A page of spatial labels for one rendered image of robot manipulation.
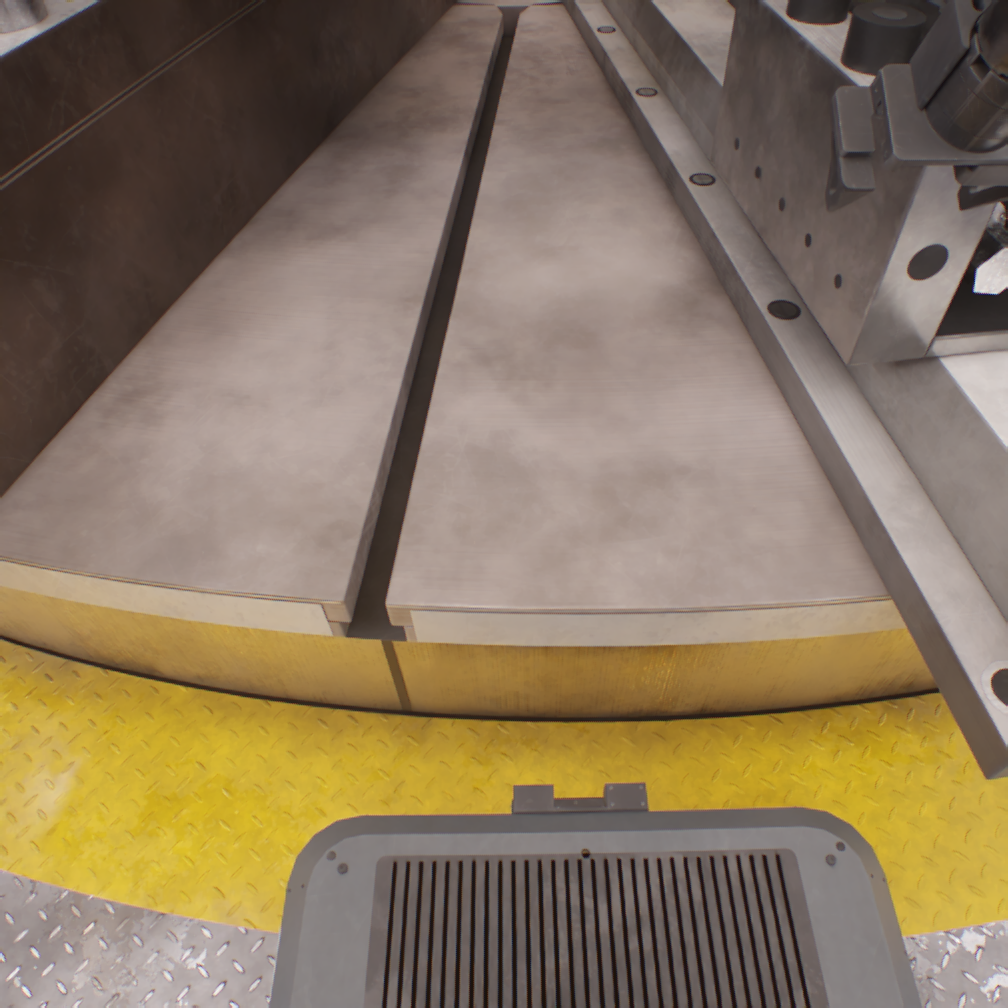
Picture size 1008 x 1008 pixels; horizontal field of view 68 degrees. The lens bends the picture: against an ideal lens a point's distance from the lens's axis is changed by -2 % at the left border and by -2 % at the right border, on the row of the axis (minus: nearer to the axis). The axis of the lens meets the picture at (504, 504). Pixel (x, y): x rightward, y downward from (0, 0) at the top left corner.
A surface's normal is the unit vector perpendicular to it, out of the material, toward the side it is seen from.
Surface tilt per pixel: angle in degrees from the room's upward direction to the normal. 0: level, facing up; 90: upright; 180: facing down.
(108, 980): 0
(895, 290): 90
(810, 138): 90
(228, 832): 0
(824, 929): 0
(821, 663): 90
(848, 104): 30
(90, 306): 90
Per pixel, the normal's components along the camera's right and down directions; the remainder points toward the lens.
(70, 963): -0.04, -0.64
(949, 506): -0.99, 0.12
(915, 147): -0.03, -0.18
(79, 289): 0.96, 0.18
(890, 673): 0.11, 0.76
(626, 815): -0.03, -1.00
